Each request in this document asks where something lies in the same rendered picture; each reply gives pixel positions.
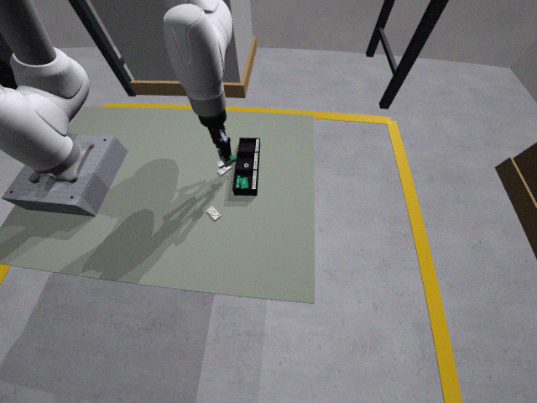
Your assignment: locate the black three-section bin rack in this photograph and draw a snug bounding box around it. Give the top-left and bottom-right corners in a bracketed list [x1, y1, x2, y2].
[232, 138, 260, 196]

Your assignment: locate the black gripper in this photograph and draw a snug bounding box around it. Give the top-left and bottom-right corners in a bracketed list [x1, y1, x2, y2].
[198, 109, 232, 168]

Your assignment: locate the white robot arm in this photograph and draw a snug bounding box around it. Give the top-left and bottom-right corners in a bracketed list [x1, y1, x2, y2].
[0, 0, 232, 191]

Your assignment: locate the white domino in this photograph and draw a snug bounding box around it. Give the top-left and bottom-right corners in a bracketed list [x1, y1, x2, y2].
[207, 207, 221, 221]
[218, 166, 232, 176]

